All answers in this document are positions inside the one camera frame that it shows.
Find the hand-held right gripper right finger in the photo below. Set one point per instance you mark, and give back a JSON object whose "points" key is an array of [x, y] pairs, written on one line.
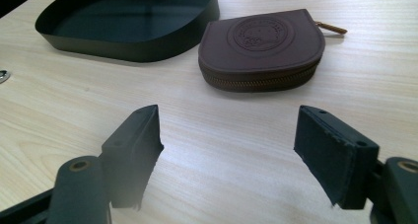
{"points": [[332, 155]]}

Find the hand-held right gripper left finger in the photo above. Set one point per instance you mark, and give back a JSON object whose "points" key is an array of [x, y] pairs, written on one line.
{"points": [[131, 151]]}

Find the brown zip coin pouch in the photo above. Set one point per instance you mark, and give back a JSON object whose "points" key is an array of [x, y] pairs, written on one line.
{"points": [[263, 53]]}

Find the dark green shallow tray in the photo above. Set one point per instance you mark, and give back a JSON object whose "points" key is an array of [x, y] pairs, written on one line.
{"points": [[131, 23]]}

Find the small silver metal fitting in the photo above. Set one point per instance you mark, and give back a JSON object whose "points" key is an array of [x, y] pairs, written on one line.
{"points": [[3, 75]]}

